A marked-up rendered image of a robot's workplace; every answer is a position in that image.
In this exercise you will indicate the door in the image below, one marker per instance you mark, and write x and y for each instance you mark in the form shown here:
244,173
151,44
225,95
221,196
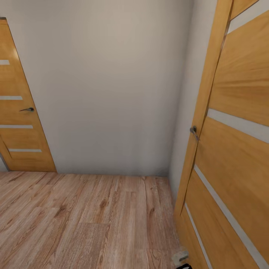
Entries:
23,144
222,206

